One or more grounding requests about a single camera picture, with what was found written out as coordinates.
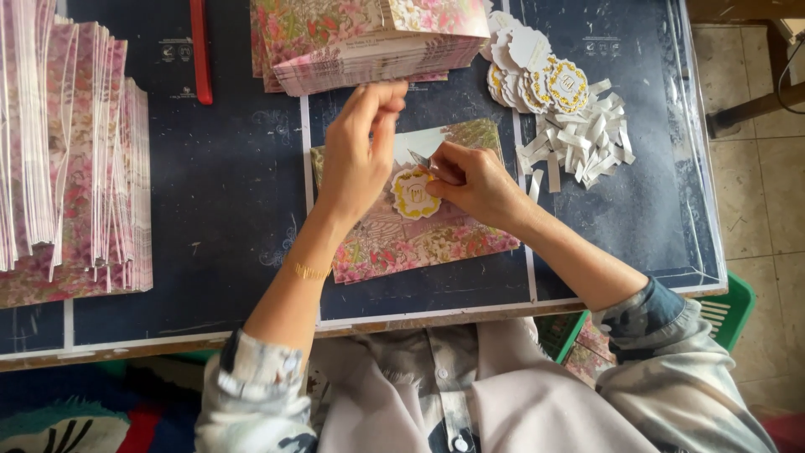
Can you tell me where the colourful patterned rug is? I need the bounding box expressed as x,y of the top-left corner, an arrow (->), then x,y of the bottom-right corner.
0,355 -> 211,453

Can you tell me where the thin dark cable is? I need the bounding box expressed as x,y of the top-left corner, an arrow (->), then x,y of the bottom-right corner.
776,30 -> 805,116

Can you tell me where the person's camouflage shirt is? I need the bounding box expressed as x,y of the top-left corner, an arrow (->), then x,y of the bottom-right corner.
194,276 -> 781,453

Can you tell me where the heap of white paper strips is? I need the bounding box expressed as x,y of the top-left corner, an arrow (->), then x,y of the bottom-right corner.
515,78 -> 636,203

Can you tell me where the upright row of floral cards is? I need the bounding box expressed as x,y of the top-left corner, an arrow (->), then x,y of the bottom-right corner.
0,0 -> 154,310

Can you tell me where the pile of scalloped seals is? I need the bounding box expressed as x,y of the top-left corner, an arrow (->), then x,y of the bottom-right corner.
480,9 -> 591,116

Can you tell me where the dark blue table mat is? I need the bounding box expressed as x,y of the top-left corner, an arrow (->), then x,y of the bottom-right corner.
0,0 -> 729,366

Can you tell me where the person's pale pink scarf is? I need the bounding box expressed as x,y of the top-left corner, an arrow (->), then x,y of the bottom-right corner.
314,316 -> 661,453

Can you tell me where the green plastic basket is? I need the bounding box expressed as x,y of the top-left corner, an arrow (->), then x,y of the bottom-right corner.
533,271 -> 757,366

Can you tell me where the red plastic object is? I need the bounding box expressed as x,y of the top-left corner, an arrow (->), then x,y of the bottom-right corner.
753,406 -> 805,453

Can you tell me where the thin gold bracelet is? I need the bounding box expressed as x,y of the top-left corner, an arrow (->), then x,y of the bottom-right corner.
286,258 -> 333,281

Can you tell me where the red plastic tool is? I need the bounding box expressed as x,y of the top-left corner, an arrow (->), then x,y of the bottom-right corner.
189,0 -> 214,106

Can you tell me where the person's left hand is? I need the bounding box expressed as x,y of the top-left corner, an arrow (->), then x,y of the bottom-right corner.
316,80 -> 410,222

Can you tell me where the floral cards bundle in basket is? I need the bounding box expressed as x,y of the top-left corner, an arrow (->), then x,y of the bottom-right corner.
561,313 -> 618,388

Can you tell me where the single floral greeting card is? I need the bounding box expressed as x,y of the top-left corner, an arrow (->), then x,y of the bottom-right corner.
309,117 -> 522,286

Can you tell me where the slanted stack of floral cards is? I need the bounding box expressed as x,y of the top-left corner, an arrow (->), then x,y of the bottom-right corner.
249,0 -> 492,98

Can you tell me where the gold white scalloped seal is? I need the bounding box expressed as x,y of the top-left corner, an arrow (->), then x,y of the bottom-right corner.
390,166 -> 443,221

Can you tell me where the person's right hand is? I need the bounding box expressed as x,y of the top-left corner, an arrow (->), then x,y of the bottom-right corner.
424,141 -> 537,235

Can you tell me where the brown wooden furniture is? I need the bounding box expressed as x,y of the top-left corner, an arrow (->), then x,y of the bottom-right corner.
684,0 -> 805,140

